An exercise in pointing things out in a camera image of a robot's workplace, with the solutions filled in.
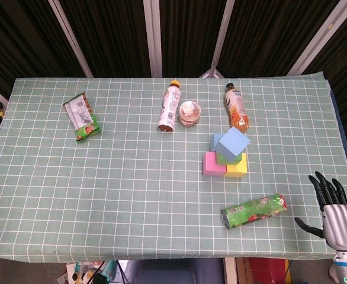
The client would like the orange juice bottle black cap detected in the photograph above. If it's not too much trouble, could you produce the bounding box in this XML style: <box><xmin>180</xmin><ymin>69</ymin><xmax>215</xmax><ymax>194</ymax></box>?
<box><xmin>223</xmin><ymin>83</ymin><xmax>250</xmax><ymax>133</ymax></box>

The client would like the dark pleated curtain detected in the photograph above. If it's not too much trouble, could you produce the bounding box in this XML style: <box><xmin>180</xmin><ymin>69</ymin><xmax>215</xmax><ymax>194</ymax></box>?
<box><xmin>0</xmin><ymin>0</ymin><xmax>347</xmax><ymax>143</ymax></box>

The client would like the clear plastic snack cup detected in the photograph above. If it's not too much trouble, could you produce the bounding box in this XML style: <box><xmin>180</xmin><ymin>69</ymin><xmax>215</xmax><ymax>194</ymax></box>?
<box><xmin>178</xmin><ymin>100</ymin><xmax>202</xmax><ymax>128</ymax></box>

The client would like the light blue foam cube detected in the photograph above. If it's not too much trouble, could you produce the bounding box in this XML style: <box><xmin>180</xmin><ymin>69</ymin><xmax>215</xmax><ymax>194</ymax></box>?
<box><xmin>209</xmin><ymin>133</ymin><xmax>226</xmax><ymax>152</ymax></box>
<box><xmin>216</xmin><ymin>127</ymin><xmax>250</xmax><ymax>164</ymax></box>

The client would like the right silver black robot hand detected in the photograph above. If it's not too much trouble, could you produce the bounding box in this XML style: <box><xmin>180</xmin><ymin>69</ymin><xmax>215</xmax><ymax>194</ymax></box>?
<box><xmin>294</xmin><ymin>171</ymin><xmax>347</xmax><ymax>253</ymax></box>

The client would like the white frame post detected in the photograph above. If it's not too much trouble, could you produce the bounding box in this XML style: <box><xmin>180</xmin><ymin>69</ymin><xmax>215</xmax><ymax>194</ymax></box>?
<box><xmin>143</xmin><ymin>0</ymin><xmax>163</xmax><ymax>78</ymax></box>
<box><xmin>287</xmin><ymin>0</ymin><xmax>347</xmax><ymax>76</ymax></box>
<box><xmin>198</xmin><ymin>0</ymin><xmax>236</xmax><ymax>79</ymax></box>
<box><xmin>48</xmin><ymin>0</ymin><xmax>94</xmax><ymax>78</ymax></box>

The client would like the pink foam cube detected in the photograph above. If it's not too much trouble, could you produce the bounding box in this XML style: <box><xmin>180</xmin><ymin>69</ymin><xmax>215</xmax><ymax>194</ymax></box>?
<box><xmin>203</xmin><ymin>151</ymin><xmax>228</xmax><ymax>177</ymax></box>

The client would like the yellow foam cube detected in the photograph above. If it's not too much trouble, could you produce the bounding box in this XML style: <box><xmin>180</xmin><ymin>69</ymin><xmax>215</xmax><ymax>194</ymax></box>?
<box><xmin>223</xmin><ymin>153</ymin><xmax>248</xmax><ymax>178</ymax></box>

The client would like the green foam cube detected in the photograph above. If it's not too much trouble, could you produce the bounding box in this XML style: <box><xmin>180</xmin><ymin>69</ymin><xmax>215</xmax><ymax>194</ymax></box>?
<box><xmin>216</xmin><ymin>150</ymin><xmax>243</xmax><ymax>166</ymax></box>

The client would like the white bottle with orange cap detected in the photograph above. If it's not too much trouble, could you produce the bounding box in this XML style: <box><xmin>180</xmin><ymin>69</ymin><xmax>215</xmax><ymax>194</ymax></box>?
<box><xmin>157</xmin><ymin>79</ymin><xmax>182</xmax><ymax>133</ymax></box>

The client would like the green snack bag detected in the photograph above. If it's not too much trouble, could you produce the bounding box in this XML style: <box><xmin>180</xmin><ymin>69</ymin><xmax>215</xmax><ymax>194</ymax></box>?
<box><xmin>63</xmin><ymin>92</ymin><xmax>102</xmax><ymax>143</ymax></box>

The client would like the green chip can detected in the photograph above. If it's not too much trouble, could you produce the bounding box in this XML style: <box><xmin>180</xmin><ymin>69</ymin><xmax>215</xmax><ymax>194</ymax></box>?
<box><xmin>221</xmin><ymin>192</ymin><xmax>288</xmax><ymax>230</ymax></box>

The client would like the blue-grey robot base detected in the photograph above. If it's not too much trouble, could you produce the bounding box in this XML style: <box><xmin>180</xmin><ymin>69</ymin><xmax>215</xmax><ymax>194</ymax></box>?
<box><xmin>125</xmin><ymin>259</ymin><xmax>225</xmax><ymax>284</ymax></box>

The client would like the green checked tablecloth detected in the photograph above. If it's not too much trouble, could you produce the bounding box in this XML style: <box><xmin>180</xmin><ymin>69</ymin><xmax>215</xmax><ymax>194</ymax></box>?
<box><xmin>0</xmin><ymin>77</ymin><xmax>347</xmax><ymax>263</ymax></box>

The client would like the white table leg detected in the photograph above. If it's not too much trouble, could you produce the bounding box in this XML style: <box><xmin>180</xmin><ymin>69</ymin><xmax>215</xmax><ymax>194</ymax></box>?
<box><xmin>223</xmin><ymin>257</ymin><xmax>237</xmax><ymax>284</ymax></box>

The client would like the red box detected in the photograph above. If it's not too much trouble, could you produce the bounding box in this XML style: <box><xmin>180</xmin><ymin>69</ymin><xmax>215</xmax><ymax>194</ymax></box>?
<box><xmin>248</xmin><ymin>257</ymin><xmax>287</xmax><ymax>284</ymax></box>

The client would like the colourful snack packets pile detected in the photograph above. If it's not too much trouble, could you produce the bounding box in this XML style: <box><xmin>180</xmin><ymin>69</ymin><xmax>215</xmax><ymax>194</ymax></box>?
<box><xmin>66</xmin><ymin>260</ymin><xmax>117</xmax><ymax>284</ymax></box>

